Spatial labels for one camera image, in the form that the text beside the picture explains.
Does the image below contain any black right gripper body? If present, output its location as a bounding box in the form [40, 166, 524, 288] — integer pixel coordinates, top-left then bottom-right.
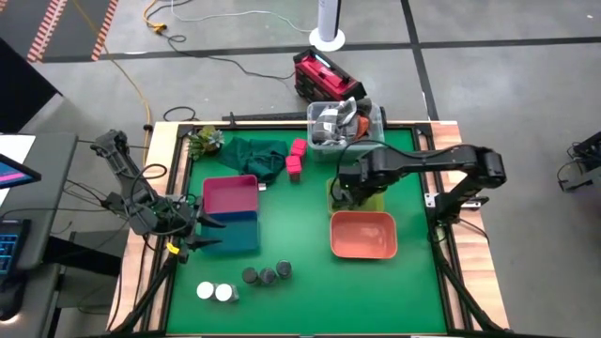
[333, 163, 377, 212]

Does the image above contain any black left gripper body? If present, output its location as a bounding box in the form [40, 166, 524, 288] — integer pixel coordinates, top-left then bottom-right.
[177, 196, 208, 265]

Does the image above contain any yellow-green plastic bin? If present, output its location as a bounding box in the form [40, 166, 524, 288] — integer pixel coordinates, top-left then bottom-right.
[326, 177, 385, 217]

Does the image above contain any blue plastic bin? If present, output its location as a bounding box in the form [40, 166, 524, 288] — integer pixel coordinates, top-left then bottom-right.
[201, 210, 261, 256]

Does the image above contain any pink plastic bin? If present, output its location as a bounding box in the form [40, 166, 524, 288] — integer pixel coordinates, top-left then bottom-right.
[201, 174, 260, 216]

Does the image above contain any orange plastic bin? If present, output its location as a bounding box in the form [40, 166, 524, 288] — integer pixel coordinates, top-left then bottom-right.
[329, 210, 399, 261]

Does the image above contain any orange cloth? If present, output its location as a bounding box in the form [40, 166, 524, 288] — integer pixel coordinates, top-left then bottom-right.
[354, 115, 373, 142]

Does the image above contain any grey striped cloth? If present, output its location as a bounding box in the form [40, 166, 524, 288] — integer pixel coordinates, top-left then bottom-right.
[312, 97, 373, 145]

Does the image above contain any dark green cloth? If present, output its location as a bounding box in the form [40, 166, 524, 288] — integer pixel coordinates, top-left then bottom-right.
[218, 135, 290, 185]

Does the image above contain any clear plastic storage box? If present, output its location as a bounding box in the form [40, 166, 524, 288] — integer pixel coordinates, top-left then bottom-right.
[306, 100, 386, 163]

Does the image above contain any small succulent plant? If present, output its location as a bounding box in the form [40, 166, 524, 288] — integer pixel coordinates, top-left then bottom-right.
[186, 124, 226, 161]

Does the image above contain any green table mat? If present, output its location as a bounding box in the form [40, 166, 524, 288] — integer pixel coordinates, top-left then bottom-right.
[164, 127, 448, 335]

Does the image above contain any black metal bar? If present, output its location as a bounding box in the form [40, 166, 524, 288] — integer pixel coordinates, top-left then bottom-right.
[222, 111, 309, 123]

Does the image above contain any red tool case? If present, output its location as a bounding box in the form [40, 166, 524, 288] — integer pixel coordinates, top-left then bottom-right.
[292, 46, 368, 103]

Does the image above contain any metal table clamp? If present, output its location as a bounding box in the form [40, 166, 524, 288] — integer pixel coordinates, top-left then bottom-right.
[424, 192, 490, 210]

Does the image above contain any grey desk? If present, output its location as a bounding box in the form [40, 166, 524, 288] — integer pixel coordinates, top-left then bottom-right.
[0, 132, 80, 274]

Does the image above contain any white stand base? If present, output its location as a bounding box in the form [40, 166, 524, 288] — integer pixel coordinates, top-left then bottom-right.
[308, 0, 347, 53]

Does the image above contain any backlit keyboard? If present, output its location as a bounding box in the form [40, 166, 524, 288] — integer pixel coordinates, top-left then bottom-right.
[0, 218, 32, 279]

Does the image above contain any computer monitor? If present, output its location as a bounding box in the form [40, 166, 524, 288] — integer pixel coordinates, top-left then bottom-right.
[0, 152, 42, 191]

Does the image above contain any white paper sheet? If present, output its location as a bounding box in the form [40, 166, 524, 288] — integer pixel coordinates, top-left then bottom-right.
[0, 134, 37, 165]

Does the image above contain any black panel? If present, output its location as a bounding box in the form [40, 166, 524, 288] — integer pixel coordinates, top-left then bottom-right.
[0, 37, 63, 135]

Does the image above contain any neighbouring black robot rig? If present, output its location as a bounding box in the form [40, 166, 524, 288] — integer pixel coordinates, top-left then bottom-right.
[556, 131, 601, 193]

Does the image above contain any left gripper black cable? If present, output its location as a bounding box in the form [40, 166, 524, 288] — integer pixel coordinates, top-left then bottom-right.
[126, 162, 198, 236]

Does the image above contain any coiled black cable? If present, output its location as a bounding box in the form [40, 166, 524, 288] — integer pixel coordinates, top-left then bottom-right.
[162, 105, 199, 123]

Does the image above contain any black floor cable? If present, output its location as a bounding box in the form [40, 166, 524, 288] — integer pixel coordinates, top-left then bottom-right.
[164, 33, 298, 82]

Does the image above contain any yellow extension cable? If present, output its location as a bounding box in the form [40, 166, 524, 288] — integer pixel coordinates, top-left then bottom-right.
[69, 0, 169, 166]

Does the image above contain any white floor cable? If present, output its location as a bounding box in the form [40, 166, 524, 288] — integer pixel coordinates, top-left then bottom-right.
[169, 0, 314, 35]

